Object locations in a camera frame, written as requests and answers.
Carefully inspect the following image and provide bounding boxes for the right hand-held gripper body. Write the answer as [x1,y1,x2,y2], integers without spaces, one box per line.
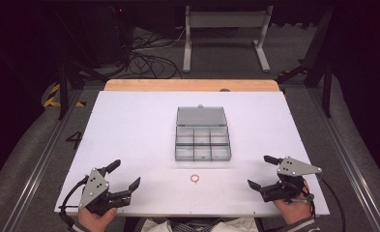
[260,156,323,203]

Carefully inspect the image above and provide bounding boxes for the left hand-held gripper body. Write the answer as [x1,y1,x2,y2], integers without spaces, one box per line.
[78,167,132,218]

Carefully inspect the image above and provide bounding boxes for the clear plastic compartment box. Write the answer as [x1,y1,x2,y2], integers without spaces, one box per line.
[174,103,233,162]

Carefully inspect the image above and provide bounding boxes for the person's left hand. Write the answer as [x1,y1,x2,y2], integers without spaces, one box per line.
[77,207,119,232]

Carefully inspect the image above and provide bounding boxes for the person's right hand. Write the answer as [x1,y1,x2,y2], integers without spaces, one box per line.
[273,179,313,225]

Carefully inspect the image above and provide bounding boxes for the white table cover board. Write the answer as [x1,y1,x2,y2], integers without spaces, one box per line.
[54,90,331,218]

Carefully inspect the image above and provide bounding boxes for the person's lap clothing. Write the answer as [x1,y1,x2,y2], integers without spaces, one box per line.
[134,217,260,232]

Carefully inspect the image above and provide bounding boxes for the black tripod stand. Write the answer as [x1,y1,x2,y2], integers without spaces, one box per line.
[56,56,109,121]

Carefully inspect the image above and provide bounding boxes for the yellow black hazard tape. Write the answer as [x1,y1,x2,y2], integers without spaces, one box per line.
[43,83,87,108]

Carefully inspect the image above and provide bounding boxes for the wooden table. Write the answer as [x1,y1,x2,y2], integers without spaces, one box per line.
[103,78,281,93]

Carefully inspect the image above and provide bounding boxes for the black metal stand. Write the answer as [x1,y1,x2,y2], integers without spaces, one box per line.
[275,5,335,119]

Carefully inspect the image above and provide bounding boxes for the black equipment case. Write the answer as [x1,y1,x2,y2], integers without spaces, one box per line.
[89,5,136,70]

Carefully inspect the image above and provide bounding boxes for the white metal stand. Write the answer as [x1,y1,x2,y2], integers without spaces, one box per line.
[182,5,274,73]

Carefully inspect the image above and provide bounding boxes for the left hand-held gripper cable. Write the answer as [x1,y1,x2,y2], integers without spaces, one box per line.
[58,176,89,229]

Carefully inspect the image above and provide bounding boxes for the hand-held gripper cable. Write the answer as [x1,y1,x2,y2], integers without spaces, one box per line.
[58,176,89,229]
[317,175,347,232]

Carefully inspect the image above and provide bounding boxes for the right hand-held gripper cable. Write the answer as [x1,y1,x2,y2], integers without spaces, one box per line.
[317,175,347,232]

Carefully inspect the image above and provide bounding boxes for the aluminium floor rail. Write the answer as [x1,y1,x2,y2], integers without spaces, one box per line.
[8,89,85,232]
[307,88,380,232]

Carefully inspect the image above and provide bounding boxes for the bundle of black floor cables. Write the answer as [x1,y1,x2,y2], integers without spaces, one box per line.
[125,27,184,80]

